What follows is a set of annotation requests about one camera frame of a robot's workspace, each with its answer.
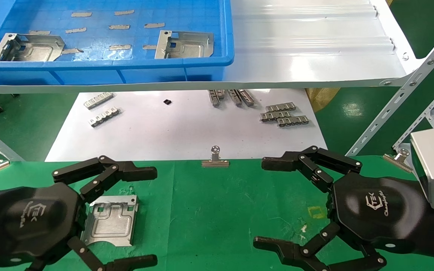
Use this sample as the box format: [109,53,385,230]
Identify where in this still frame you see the green table cloth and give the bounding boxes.
[0,155,434,271]

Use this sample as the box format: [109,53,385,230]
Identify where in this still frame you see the yellowish plastic bag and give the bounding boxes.
[306,88,341,113]

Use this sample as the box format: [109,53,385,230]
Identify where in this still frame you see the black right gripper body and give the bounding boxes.
[328,173,429,254]

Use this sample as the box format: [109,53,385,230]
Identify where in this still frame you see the curved sheet metal bracket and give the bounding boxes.
[80,194,139,247]

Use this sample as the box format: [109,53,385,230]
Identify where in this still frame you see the blue plastic bin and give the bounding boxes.
[0,0,235,85]

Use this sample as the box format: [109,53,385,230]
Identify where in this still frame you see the white shelf board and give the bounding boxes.
[0,0,425,94]

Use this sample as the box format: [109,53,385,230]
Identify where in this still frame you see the flat sheet metal bracket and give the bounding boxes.
[154,30,214,59]
[0,33,66,62]

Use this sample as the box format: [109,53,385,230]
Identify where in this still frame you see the narrow perforated white strut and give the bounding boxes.
[392,73,434,152]

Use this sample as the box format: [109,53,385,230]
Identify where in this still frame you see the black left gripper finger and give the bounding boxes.
[25,236,158,271]
[52,155,158,204]

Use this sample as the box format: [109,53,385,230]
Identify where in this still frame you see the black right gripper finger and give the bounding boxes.
[253,222,387,271]
[261,146,363,193]

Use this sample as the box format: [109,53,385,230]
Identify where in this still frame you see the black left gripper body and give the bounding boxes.
[0,183,86,265]

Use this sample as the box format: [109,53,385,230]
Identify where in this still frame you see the wide perforated white strut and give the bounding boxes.
[345,18,434,157]

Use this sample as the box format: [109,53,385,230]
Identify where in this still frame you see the white paper sheet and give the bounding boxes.
[45,89,328,162]

